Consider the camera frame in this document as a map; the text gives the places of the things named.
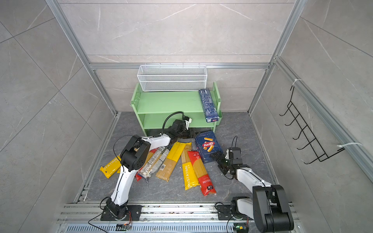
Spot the red spaghetti bag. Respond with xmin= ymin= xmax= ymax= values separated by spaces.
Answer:
xmin=135 ymin=148 xmax=158 ymax=182
xmin=188 ymin=151 xmax=217 ymax=196

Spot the black wire hook rack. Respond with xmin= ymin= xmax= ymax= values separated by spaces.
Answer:
xmin=279 ymin=86 xmax=345 ymax=165

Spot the yellow pasta bag far left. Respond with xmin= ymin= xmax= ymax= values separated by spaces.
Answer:
xmin=99 ymin=157 xmax=121 ymax=179

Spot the green metal shelf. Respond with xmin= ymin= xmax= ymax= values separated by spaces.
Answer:
xmin=131 ymin=82 xmax=222 ymax=136

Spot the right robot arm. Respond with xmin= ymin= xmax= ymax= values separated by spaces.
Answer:
xmin=210 ymin=147 xmax=294 ymax=233

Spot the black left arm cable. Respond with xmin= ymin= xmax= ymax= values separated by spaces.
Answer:
xmin=161 ymin=111 xmax=185 ymax=135

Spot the long blue spaghetti box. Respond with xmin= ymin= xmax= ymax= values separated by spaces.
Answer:
xmin=198 ymin=89 xmax=220 ymax=123

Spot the red spaghetti bag left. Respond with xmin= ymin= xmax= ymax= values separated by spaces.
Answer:
xmin=135 ymin=148 xmax=158 ymax=182

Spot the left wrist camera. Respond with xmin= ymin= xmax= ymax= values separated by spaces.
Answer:
xmin=183 ymin=116 xmax=192 ymax=130

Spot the clear black label pasta bag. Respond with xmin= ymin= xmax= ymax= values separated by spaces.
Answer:
xmin=135 ymin=146 xmax=170 ymax=182

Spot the red spaghetti bag right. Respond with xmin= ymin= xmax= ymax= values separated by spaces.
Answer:
xmin=188 ymin=151 xmax=217 ymax=196

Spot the yellow Pastatime spaghetti bag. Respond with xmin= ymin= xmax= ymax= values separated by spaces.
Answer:
xmin=181 ymin=143 xmax=200 ymax=190

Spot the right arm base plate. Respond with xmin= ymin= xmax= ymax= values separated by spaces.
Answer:
xmin=214 ymin=202 xmax=243 ymax=220

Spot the blue Barilla rigatoni box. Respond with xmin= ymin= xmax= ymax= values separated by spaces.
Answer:
xmin=195 ymin=131 xmax=223 ymax=163

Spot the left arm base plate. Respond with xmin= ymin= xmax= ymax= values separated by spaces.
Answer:
xmin=100 ymin=205 xmax=142 ymax=221

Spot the white wire mesh basket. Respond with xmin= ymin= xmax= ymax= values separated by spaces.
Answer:
xmin=137 ymin=65 xmax=208 ymax=92

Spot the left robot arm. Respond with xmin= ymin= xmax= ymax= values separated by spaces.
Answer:
xmin=101 ymin=116 xmax=193 ymax=220

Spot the yellow top brown spaghetti bag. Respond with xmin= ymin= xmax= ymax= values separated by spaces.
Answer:
xmin=156 ymin=142 xmax=191 ymax=182

